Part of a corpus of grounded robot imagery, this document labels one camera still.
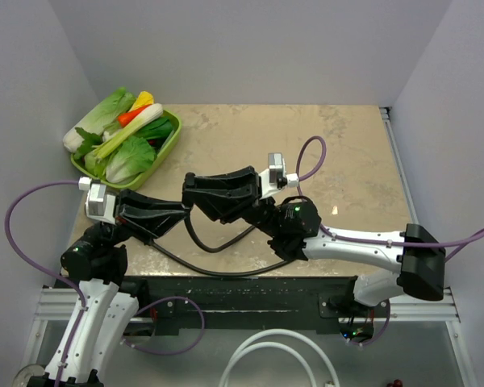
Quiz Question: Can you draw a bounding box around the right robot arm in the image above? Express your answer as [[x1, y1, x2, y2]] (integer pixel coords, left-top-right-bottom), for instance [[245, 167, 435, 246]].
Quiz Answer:
[[182, 167, 445, 317]]

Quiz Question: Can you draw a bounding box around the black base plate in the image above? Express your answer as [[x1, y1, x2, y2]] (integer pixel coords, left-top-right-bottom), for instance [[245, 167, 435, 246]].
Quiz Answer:
[[120, 277, 386, 335]]

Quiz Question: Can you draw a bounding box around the white hose loop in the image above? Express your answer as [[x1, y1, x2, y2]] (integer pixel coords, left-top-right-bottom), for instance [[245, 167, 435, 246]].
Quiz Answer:
[[218, 329, 340, 387]]

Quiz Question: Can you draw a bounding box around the black shower hose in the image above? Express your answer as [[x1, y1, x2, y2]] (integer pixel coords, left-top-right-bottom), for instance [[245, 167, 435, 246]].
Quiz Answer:
[[146, 209, 291, 278]]

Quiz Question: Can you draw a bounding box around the yellow pepper toy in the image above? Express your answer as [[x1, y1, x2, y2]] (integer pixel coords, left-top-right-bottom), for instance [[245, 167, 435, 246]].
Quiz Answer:
[[129, 91, 154, 112]]

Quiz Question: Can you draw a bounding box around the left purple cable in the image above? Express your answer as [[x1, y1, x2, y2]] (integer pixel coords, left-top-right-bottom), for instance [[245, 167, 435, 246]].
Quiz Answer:
[[4, 179, 206, 387]]

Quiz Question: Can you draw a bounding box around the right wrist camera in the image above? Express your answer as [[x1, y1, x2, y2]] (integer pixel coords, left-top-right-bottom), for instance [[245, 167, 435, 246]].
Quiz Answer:
[[259, 152, 299, 199]]

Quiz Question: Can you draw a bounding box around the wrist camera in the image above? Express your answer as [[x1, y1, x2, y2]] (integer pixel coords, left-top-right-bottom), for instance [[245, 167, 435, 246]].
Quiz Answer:
[[259, 152, 299, 199], [78, 177, 116, 224]]

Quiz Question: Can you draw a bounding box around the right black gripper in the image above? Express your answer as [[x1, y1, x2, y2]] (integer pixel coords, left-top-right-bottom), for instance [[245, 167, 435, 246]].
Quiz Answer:
[[182, 168, 283, 239]]

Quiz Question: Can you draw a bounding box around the dark green vegetable toy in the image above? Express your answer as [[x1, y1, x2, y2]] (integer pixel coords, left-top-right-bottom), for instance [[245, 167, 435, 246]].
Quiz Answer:
[[134, 117, 173, 140]]

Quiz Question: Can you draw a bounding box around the white leek toy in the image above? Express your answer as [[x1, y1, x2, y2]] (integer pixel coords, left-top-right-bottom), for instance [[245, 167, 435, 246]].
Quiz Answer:
[[91, 103, 163, 160]]

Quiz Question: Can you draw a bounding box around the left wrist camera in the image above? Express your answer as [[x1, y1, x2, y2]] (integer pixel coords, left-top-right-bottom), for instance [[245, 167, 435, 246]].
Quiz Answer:
[[78, 177, 116, 224]]

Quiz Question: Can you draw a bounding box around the tin can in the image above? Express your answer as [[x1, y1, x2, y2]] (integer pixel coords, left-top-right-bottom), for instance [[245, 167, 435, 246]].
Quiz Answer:
[[11, 364, 44, 387]]

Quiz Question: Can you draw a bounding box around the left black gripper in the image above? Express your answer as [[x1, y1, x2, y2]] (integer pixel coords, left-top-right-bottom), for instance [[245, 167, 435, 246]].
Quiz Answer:
[[85, 186, 190, 248]]

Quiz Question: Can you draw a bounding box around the green plastic tray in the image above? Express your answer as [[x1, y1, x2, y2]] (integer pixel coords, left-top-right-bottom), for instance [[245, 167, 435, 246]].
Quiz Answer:
[[70, 110, 182, 190]]

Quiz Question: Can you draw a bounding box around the red small object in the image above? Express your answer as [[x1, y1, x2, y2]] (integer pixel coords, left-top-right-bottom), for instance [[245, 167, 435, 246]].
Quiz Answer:
[[386, 379, 403, 387]]

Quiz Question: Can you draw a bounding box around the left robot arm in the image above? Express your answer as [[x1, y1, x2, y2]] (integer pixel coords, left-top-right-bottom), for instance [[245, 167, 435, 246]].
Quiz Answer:
[[28, 185, 189, 386]]

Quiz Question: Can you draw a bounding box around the green lettuce toy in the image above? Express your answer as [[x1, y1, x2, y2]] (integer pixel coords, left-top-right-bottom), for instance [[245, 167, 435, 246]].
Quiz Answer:
[[84, 136, 156, 184]]

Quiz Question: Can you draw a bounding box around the napa cabbage toy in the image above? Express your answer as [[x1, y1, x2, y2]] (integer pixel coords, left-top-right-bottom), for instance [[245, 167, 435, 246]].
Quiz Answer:
[[63, 87, 136, 153]]

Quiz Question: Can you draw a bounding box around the orange carrot toy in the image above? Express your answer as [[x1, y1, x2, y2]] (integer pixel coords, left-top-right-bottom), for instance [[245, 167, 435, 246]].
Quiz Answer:
[[117, 105, 148, 127]]

